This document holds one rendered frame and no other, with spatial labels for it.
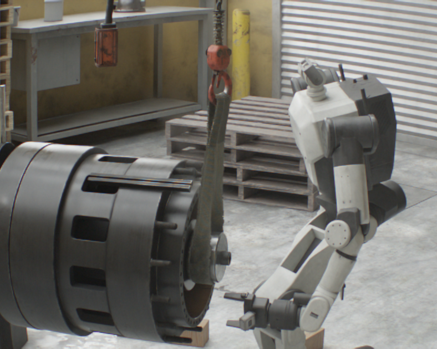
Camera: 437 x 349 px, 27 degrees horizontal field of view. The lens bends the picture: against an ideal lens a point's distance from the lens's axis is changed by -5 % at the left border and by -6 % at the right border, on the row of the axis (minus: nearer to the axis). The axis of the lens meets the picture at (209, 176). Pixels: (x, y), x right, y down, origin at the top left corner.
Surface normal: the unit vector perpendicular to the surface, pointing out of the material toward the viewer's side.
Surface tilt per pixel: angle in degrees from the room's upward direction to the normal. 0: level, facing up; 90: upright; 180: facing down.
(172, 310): 118
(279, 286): 36
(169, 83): 90
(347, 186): 77
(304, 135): 101
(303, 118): 61
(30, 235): 70
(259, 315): 109
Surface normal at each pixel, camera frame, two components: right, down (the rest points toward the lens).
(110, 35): 0.28, 0.25
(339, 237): -0.49, -0.01
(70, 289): -0.25, 0.41
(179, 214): -0.17, -0.58
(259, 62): -0.66, 0.18
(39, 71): 0.74, 0.18
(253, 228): 0.00, -0.97
